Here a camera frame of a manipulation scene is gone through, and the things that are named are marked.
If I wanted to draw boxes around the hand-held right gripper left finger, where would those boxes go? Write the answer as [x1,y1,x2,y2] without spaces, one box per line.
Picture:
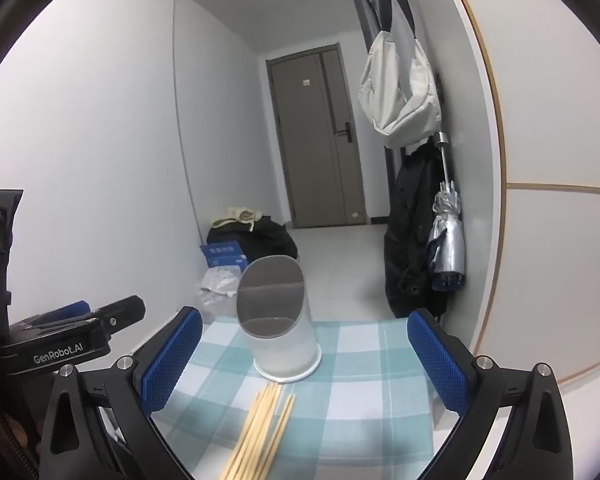
[32,306,203,480]

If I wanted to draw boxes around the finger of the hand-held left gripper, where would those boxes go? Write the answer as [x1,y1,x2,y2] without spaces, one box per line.
[55,301,92,317]
[82,296,147,333]

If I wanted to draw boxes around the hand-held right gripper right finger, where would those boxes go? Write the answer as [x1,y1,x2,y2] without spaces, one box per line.
[406,308,578,480]

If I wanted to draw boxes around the translucent white utensil holder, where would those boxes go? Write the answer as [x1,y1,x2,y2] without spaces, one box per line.
[235,255,323,384]

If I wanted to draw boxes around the pile of bamboo chopsticks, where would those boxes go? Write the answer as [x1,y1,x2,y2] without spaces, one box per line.
[221,382,297,480]

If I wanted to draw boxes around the white shoulder bag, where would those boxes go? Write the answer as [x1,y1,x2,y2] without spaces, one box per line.
[357,0,442,149]

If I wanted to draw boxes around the grey plastic mailer bag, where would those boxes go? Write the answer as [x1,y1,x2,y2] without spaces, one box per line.
[195,290,238,326]

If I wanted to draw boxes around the teal checked tablecloth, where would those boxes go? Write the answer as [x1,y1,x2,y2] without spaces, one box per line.
[147,316,463,480]

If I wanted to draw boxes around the clear plastic bag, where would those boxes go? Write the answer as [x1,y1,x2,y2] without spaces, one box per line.
[198,266,243,296]

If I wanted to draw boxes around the blue cardboard box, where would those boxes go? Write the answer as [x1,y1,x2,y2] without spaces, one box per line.
[200,242,248,269]

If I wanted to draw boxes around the cream garment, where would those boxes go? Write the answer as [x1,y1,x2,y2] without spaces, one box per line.
[211,206,263,231]

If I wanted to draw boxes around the grey-brown door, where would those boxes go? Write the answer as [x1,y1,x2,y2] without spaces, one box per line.
[266,43,368,229]

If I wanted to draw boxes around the black garment bag by wall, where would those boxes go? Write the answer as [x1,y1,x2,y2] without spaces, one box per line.
[384,142,451,318]

